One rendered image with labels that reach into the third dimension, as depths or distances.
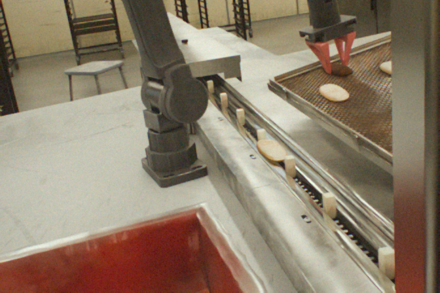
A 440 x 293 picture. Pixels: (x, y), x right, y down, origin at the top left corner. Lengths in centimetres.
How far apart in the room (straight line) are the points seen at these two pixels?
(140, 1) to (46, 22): 707
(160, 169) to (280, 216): 30
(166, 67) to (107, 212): 24
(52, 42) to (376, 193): 730
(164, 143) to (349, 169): 31
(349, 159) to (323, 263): 37
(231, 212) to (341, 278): 26
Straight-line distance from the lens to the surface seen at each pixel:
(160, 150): 89
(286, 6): 838
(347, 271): 56
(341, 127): 85
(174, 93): 85
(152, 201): 84
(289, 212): 67
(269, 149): 87
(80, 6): 786
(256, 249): 68
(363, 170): 88
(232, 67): 136
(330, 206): 69
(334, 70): 111
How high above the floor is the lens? 118
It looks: 19 degrees down
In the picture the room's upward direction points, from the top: 7 degrees counter-clockwise
